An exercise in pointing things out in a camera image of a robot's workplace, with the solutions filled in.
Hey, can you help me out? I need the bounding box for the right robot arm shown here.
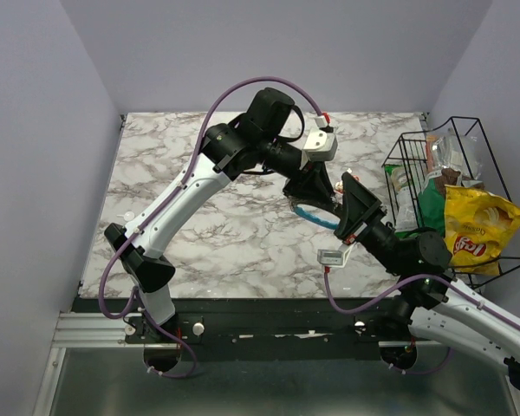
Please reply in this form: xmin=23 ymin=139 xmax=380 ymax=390
xmin=335 ymin=172 xmax=520 ymax=391

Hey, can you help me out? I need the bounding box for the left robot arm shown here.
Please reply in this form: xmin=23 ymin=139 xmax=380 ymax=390
xmin=104 ymin=88 xmax=341 ymax=342

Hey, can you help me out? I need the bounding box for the blue key tag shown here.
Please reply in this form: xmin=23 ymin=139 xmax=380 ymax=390
xmin=292 ymin=205 xmax=338 ymax=231

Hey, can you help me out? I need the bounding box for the green snack packet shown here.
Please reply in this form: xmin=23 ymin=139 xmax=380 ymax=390
xmin=384 ymin=165 xmax=418 ymax=237

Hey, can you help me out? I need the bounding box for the yellow chips bag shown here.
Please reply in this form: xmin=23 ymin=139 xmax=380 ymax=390
xmin=444 ymin=185 xmax=520 ymax=276

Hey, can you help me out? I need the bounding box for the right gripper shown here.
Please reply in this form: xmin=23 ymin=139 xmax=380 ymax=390
xmin=334 ymin=171 xmax=408 ymax=276

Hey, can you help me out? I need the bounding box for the dark green snack bag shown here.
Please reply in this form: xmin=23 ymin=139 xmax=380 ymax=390
xmin=418 ymin=170 xmax=445 ymax=237

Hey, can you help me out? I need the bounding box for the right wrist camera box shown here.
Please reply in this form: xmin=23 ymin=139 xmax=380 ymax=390
xmin=317 ymin=244 xmax=353 ymax=269

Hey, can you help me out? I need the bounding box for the black mounting rail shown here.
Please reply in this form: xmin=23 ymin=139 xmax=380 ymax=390
xmin=71 ymin=294 xmax=456 ymax=361

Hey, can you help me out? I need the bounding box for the clear snack packet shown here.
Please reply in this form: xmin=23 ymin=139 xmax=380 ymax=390
xmin=426 ymin=128 xmax=482 ymax=179

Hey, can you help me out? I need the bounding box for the black wire basket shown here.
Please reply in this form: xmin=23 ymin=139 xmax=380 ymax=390
xmin=382 ymin=116 xmax=520 ymax=290

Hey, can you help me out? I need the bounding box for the purple cable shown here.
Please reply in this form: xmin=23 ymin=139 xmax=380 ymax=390
xmin=99 ymin=75 xmax=333 ymax=379
xmin=323 ymin=266 xmax=520 ymax=376

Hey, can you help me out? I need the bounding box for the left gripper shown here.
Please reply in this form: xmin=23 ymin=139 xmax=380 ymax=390
xmin=258 ymin=134 xmax=335 ymax=206

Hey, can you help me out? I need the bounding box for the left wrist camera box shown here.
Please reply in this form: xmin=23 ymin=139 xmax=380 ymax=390
xmin=302 ymin=129 xmax=338 ymax=162

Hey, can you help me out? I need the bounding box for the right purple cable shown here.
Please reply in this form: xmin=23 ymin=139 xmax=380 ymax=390
xmin=323 ymin=266 xmax=520 ymax=376

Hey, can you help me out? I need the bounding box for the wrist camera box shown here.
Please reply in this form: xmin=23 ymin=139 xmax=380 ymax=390
xmin=302 ymin=129 xmax=338 ymax=162
xmin=317 ymin=244 xmax=353 ymax=269

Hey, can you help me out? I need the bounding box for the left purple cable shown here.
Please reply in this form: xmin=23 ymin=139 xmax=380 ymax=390
xmin=99 ymin=75 xmax=333 ymax=379

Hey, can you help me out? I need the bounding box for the grey curved keyring holder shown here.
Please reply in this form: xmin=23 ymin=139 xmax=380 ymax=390
xmin=288 ymin=198 xmax=342 ymax=224

